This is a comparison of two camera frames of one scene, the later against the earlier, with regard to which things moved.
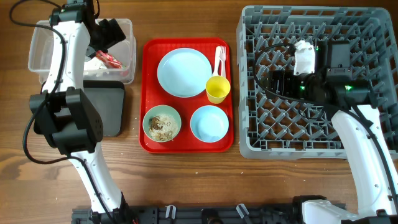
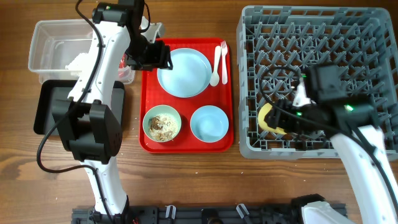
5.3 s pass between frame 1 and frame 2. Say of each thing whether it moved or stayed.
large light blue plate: stayed
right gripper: moved
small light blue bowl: stayed
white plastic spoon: stayed
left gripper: moved
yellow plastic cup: moved
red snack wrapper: moved
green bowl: stayed
